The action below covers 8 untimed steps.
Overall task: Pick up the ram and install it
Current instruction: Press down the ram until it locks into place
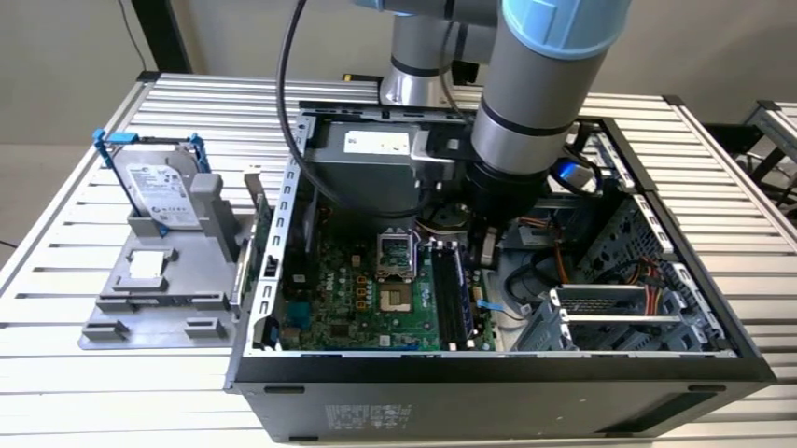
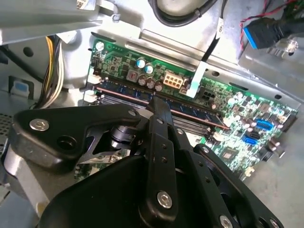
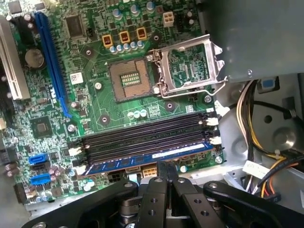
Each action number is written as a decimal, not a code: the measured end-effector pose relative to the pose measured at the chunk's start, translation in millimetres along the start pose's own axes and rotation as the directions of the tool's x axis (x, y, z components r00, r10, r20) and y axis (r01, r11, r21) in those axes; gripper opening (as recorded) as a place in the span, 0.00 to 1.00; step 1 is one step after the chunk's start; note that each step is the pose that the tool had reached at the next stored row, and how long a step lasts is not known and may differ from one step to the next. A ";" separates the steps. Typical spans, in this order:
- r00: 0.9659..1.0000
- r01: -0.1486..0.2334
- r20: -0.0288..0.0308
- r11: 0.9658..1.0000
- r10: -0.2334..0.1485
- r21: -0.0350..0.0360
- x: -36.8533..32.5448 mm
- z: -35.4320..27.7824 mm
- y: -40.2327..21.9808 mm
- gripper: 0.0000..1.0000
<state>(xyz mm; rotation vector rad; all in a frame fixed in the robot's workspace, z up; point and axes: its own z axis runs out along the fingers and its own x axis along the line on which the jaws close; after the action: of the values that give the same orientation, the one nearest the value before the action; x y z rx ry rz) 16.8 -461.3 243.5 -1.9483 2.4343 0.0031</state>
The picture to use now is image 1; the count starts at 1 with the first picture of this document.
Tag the CPU socket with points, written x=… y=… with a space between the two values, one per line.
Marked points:
x=396 y=301

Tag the yellow black plug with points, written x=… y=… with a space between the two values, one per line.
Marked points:
x=350 y=77

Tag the blue expansion slot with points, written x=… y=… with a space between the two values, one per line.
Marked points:
x=299 y=315

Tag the black RAM slot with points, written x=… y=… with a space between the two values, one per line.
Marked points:
x=450 y=298
x=455 y=303
x=442 y=298

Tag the hard disk in blue carrier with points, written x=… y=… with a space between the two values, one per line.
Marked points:
x=155 y=186

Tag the grey parts rack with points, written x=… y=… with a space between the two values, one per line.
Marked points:
x=187 y=275

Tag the blue RAM stick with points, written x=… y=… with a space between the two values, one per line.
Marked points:
x=467 y=298

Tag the black post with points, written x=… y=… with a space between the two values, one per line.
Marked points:
x=163 y=37

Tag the green motherboard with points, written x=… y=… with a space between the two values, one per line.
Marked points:
x=336 y=301

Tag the round black fan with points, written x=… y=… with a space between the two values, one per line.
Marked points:
x=445 y=217

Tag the green graphics card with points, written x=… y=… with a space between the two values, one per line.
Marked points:
x=264 y=224

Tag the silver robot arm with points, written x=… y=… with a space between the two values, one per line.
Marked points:
x=535 y=93

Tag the silver CPU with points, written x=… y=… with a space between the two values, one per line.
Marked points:
x=145 y=265

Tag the metal slat side table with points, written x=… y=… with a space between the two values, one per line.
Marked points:
x=774 y=123

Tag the black PC case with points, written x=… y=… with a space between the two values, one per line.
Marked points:
x=435 y=410

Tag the grey power supply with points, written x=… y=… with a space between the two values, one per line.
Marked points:
x=360 y=172

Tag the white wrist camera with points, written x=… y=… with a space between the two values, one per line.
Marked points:
x=585 y=179

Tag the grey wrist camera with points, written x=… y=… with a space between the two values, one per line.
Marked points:
x=435 y=168

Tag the grey metal disk bay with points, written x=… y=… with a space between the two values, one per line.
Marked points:
x=622 y=319

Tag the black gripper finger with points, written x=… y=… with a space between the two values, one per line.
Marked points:
x=475 y=247

